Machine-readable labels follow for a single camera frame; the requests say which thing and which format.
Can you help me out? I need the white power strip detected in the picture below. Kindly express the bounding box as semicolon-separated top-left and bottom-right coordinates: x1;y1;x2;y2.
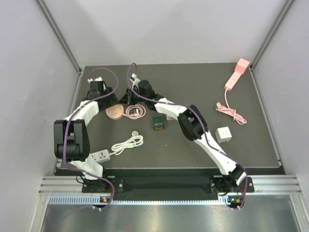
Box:
90;149;111;163

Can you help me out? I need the green wooden hexagon socket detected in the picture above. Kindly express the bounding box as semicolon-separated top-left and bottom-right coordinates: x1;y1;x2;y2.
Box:
152;116;165;131

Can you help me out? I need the pink power strip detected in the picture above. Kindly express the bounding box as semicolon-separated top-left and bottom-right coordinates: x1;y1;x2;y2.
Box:
225;72;242;91

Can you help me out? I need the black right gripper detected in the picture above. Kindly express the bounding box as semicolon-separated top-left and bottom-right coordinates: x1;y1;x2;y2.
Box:
118;88;147;107

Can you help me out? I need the white cube adapter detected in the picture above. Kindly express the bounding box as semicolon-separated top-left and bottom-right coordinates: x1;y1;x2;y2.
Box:
215;127;232;143

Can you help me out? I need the pink cord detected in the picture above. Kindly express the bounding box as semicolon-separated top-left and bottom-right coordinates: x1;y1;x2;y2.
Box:
123;105;147;120
215;88;247;126

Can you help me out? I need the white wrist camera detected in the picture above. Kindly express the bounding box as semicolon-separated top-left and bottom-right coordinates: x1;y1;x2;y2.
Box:
87;77;103;83
129;73;140;86

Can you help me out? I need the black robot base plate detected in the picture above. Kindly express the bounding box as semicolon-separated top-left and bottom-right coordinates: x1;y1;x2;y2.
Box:
82;169;255;201

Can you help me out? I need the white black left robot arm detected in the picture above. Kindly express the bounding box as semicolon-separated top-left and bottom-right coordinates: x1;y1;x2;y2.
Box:
54;77;118;192

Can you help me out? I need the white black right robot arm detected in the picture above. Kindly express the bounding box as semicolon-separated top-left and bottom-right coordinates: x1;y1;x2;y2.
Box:
127;77;248;194

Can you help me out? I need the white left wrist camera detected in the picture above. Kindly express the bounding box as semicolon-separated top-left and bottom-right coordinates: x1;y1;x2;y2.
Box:
87;77;103;83

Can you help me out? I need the grey cable duct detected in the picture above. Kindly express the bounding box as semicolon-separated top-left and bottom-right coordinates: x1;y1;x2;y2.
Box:
49;195;231;205

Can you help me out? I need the white tiger cube plug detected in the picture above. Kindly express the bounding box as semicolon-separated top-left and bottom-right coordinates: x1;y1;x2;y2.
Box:
166;115;176;121

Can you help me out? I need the pink cube adapter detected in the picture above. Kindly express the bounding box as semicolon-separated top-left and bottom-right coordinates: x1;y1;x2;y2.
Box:
234;58;250;74

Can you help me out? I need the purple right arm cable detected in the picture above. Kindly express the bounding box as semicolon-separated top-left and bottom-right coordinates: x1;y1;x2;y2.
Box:
127;62;248;210

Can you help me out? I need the pink round socket base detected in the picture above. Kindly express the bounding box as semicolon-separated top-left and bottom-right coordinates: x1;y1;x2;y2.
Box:
105;104;125;120

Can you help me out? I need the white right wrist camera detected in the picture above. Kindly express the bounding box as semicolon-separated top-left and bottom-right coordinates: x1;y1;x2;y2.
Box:
129;73;140;86

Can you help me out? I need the aluminium frame rail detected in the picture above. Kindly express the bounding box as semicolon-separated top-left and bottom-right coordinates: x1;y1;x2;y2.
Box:
39;175;302;195

